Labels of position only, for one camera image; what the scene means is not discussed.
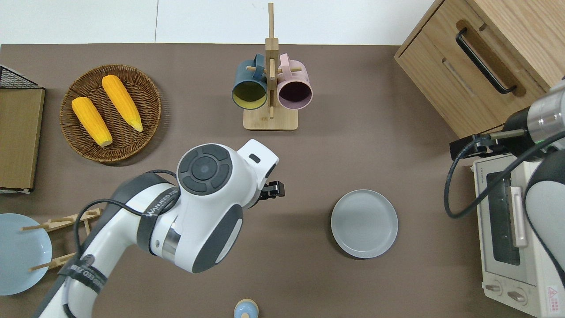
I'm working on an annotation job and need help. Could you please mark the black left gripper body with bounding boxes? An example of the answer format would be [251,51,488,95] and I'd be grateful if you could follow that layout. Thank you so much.
[260,180,286,201]

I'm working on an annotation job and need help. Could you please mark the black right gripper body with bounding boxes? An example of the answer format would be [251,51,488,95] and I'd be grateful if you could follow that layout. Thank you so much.
[449,134,491,160]

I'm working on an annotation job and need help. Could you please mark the gray round plate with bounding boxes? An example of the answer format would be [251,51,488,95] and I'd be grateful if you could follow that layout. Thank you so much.
[331,189,399,259]

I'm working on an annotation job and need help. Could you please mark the wooden plate rack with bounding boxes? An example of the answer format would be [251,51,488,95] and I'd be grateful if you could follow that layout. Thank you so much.
[21,208,102,273]

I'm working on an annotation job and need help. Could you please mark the light blue plate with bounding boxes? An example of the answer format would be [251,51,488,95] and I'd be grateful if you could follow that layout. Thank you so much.
[0,213,53,296]

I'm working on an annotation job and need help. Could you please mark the wooden mug tree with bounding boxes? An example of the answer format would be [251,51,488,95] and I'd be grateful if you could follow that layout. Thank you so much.
[243,3,303,131]

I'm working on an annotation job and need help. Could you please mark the wooden drawer cabinet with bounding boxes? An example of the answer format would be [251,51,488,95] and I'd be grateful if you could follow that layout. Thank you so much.
[394,0,565,139]

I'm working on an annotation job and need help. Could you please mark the pink mug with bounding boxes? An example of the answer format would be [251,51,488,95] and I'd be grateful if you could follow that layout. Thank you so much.
[277,53,313,110]

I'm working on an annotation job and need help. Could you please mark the dark teal mug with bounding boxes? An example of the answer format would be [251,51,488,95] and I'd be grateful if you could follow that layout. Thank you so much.
[232,54,268,110]

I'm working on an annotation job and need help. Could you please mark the white toaster oven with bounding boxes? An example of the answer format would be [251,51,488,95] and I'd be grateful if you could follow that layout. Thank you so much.
[471,152,565,318]

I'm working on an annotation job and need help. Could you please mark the small blue call bell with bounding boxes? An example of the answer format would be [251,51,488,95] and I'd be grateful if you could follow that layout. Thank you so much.
[234,299,260,318]

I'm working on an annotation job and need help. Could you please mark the brown wicker basket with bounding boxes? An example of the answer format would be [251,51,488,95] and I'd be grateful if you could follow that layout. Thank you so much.
[60,64,162,163]

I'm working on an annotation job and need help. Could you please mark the yellow corn cob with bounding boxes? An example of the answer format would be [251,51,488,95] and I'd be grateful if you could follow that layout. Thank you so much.
[102,75,144,133]
[72,97,113,147]

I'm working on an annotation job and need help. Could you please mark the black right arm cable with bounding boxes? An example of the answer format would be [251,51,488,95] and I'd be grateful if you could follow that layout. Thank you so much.
[444,131,565,219]

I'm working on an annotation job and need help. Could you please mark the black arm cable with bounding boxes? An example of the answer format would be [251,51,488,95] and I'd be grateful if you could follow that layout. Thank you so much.
[62,170,178,318]
[444,131,565,219]

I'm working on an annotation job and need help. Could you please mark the black cabinet handle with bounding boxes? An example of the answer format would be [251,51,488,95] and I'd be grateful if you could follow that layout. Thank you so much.
[456,28,517,95]

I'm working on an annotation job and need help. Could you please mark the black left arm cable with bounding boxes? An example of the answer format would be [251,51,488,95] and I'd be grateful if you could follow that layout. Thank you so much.
[62,170,178,318]

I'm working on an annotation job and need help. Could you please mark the wire box with wooden lid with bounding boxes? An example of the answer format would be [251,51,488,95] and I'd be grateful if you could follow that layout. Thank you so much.
[0,64,46,194]

